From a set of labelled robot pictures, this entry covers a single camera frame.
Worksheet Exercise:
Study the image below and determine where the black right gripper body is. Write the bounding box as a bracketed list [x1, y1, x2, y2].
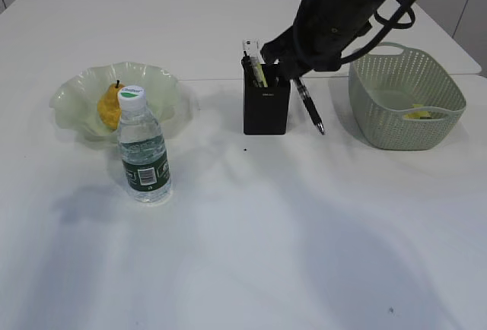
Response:
[262, 0, 373, 71]

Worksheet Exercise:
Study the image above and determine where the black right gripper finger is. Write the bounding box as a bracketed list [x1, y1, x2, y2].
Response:
[276, 56, 313, 79]

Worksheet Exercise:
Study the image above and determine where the black pen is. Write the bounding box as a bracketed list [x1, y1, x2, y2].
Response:
[241, 51, 263, 87]
[293, 78, 326, 135]

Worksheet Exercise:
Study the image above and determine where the yellow utility knife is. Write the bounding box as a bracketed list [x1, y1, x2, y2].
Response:
[253, 62, 268, 87]

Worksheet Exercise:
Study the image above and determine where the clear plastic ruler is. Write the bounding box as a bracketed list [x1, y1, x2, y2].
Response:
[242, 39, 262, 64]

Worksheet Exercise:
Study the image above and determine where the yellow waste paper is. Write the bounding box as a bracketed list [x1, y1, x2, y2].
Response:
[403, 103, 433, 120]

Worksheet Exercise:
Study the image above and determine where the clear water bottle green label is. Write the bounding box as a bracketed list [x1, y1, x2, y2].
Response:
[116, 85, 171, 204]

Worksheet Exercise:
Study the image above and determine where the yellow pear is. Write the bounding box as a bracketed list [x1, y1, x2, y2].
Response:
[97, 80, 124, 130]

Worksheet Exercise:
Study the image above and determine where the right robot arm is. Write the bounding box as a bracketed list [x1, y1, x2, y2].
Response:
[260, 0, 415, 80]

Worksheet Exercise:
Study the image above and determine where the black square pen holder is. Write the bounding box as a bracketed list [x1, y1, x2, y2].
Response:
[243, 64, 291, 135]

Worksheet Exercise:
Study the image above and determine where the green woven plastic basket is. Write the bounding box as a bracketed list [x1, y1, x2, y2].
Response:
[349, 43, 466, 151]

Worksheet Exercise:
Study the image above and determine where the pale green wavy glass plate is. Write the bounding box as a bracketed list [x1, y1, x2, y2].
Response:
[49, 62, 180, 143]

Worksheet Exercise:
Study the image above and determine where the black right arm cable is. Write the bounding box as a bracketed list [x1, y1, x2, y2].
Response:
[338, 0, 446, 65]

